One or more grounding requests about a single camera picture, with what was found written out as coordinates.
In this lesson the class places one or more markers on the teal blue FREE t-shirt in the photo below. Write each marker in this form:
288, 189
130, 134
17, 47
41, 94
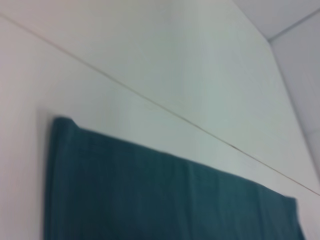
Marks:
162, 195

